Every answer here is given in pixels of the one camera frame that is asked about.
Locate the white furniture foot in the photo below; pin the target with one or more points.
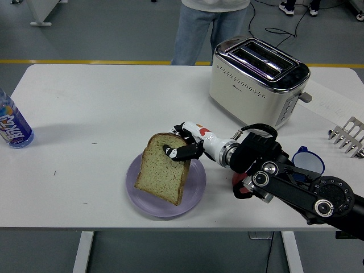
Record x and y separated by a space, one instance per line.
360 15

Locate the blue label water bottle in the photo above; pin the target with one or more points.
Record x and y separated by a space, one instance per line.
14 125

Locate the black table control panel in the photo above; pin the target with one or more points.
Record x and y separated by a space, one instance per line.
339 235

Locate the metal toast rack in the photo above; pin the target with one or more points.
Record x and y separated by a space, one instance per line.
348 136

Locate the white table leg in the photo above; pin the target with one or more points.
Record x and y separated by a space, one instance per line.
293 253
83 253

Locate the white desk foot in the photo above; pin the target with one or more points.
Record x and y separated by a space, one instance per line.
39 17

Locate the clear bracket under table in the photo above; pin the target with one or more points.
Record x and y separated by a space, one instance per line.
260 234

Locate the red mug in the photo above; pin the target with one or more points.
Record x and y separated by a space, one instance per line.
237 179

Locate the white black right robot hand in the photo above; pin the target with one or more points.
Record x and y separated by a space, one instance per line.
210 142

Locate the bread slice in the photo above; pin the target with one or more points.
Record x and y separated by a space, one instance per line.
159 173

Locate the purple plate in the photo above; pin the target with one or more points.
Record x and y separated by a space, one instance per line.
196 187

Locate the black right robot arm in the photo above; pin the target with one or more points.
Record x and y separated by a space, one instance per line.
284 187

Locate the person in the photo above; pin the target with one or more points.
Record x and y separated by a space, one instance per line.
286 8
193 34

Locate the yellow floor tape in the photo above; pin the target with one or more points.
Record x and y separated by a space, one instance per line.
85 62

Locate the cream chrome toaster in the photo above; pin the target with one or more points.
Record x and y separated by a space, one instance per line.
241 96

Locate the grey toaster lever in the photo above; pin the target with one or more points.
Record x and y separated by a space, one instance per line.
305 97

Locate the white paper sheet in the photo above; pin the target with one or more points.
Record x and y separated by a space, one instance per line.
327 99

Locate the blue mug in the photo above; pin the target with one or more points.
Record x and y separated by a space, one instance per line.
308 162

